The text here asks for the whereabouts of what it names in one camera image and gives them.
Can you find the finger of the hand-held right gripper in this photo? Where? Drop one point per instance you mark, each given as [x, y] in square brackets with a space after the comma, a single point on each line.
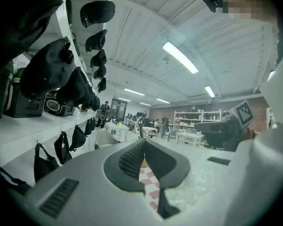
[212, 126]

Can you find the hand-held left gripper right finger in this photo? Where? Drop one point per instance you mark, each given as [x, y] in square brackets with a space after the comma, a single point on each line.
[174, 168]

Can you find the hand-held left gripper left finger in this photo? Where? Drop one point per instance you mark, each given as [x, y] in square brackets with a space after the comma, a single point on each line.
[85, 185]

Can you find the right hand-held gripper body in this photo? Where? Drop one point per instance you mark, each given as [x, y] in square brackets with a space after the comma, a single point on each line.
[243, 114]

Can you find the person's right forearm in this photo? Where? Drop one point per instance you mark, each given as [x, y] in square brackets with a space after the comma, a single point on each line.
[248, 135]

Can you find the white open shelf unit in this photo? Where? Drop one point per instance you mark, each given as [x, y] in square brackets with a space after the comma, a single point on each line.
[195, 119]

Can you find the white long desk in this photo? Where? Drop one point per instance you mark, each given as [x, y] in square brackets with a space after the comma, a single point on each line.
[189, 136]

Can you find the pink white checked tablecloth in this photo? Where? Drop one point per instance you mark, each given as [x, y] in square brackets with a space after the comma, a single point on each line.
[148, 180]

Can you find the grey armchair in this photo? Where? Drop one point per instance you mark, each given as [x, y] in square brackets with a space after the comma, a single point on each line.
[103, 138]

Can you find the white square table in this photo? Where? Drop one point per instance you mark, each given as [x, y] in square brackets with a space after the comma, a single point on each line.
[119, 128]

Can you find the group of ceiling strip lights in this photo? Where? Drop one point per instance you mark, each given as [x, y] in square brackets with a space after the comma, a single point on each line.
[179, 56]

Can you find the white shelving rack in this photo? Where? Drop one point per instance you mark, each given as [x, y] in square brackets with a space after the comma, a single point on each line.
[26, 128]

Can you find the dark glass double door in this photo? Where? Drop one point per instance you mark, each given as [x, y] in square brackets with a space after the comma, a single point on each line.
[119, 107]

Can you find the row of black backpacks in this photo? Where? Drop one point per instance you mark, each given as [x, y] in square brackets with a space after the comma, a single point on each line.
[23, 105]

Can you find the person's head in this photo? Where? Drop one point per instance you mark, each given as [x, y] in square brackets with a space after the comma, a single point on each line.
[245, 1]

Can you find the row of black caps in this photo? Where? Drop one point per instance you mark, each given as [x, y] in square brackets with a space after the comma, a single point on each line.
[49, 69]

